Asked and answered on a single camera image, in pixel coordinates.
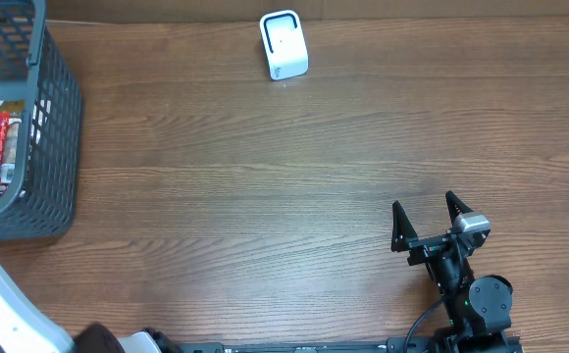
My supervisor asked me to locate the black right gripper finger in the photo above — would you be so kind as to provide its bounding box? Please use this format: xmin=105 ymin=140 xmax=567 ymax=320
xmin=445 ymin=190 xmax=473 ymax=224
xmin=391 ymin=201 xmax=419 ymax=252

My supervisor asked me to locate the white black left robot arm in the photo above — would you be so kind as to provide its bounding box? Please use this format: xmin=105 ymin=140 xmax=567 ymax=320
xmin=0 ymin=101 xmax=180 ymax=353

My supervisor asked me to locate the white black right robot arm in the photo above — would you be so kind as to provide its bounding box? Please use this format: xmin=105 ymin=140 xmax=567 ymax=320
xmin=391 ymin=191 xmax=523 ymax=353

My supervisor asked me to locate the white barcode scanner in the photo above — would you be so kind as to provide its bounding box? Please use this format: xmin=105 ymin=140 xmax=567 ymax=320
xmin=259 ymin=9 xmax=309 ymax=80

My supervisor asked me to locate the grey plastic mesh basket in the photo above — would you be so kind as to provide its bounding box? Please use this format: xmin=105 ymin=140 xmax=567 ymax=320
xmin=0 ymin=0 xmax=83 ymax=240

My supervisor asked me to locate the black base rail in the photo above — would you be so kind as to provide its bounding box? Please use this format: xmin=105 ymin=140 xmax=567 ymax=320
xmin=177 ymin=335 xmax=524 ymax=353

